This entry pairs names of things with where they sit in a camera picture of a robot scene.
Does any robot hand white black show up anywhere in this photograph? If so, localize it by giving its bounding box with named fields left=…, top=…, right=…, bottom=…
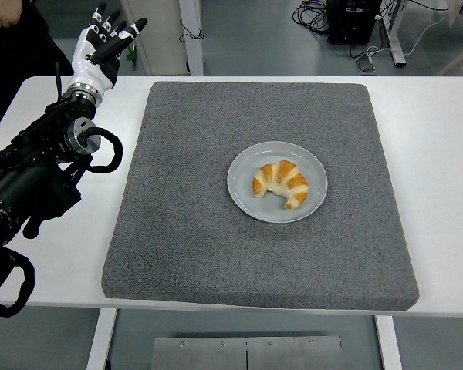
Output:
left=67, top=2, right=149, bottom=94

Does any person's hand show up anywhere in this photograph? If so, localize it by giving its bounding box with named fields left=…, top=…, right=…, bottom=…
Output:
left=0, top=0, right=25, bottom=29

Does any croissant bread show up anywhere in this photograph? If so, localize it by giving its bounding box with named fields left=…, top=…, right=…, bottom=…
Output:
left=251, top=160, right=309, bottom=210

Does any grey round plate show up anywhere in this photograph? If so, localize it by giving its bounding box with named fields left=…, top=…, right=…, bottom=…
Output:
left=226, top=140, right=328, bottom=224

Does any grey metal plate with screws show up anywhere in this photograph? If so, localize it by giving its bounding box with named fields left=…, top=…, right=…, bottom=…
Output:
left=150, top=335, right=344, bottom=370

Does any person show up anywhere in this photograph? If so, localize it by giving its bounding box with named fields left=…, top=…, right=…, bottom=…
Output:
left=0, top=0, right=75, bottom=124

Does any white cabinet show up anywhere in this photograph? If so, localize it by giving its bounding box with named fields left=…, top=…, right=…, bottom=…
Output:
left=119, top=0, right=190, bottom=76

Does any grey felt mat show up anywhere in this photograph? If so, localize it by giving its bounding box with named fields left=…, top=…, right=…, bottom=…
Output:
left=101, top=80, right=420, bottom=312

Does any black computer case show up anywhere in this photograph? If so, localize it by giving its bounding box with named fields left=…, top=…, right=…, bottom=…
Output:
left=326, top=0, right=383, bottom=44

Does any white table leg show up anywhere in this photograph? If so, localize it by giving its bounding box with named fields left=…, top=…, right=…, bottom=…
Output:
left=85, top=308, right=119, bottom=370
left=373, top=314, right=403, bottom=370

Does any white desk leg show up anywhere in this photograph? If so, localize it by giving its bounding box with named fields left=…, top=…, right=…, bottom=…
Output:
left=381, top=0, right=407, bottom=69

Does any white curved chair leg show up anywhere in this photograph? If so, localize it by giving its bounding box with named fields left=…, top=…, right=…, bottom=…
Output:
left=435, top=0, right=463, bottom=77

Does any white post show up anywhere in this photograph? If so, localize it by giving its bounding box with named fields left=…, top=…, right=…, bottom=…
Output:
left=178, top=0, right=204, bottom=77

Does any thin black cable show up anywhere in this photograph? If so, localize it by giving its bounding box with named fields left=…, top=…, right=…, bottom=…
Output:
left=178, top=18, right=205, bottom=42

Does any black cable bundle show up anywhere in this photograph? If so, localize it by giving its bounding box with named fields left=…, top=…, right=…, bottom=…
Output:
left=292, top=0, right=331, bottom=36

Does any white cable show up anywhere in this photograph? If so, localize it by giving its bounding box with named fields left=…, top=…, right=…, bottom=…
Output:
left=364, top=15, right=448, bottom=58

